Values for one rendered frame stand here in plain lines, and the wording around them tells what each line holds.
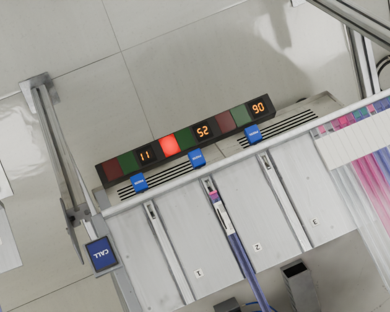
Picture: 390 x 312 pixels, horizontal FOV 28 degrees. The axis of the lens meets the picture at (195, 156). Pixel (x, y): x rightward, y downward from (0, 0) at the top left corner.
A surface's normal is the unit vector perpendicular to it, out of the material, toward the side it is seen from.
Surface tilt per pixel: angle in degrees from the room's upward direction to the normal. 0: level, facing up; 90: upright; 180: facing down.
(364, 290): 0
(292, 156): 43
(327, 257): 0
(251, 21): 0
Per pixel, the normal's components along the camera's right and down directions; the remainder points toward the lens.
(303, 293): 0.29, 0.42
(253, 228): 0.01, -0.25
